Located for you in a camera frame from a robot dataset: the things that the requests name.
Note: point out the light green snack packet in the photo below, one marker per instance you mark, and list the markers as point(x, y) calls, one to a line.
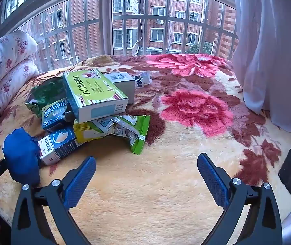
point(137, 132)

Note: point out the white crumpled wrapper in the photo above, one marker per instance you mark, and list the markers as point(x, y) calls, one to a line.
point(144, 80)

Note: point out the white sheer curtain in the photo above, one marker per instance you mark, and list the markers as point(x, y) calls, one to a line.
point(268, 56)

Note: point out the folded floral quilt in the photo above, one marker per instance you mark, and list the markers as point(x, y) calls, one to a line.
point(5, 63)

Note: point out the dark green snack bag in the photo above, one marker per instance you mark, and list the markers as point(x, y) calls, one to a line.
point(46, 94)

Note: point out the blue cookie packet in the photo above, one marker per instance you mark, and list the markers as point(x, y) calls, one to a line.
point(53, 112)

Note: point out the yellow snack packet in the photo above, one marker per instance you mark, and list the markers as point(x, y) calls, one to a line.
point(89, 132)

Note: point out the white grey carton box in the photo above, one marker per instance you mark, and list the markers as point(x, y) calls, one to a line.
point(125, 89)

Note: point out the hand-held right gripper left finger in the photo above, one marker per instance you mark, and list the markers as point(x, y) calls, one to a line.
point(80, 181)

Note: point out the red brick building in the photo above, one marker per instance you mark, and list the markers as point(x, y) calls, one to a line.
point(181, 5)

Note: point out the floral plush blanket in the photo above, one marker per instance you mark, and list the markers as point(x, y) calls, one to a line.
point(148, 196)

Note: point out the window frame with bars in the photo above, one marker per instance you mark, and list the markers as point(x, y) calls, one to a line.
point(106, 17)

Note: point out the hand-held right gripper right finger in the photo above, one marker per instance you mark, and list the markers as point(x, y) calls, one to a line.
point(212, 181)

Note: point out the blue white milk carton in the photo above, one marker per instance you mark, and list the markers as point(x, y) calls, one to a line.
point(58, 143)

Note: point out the green medicine box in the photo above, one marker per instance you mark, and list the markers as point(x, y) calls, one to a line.
point(94, 94)

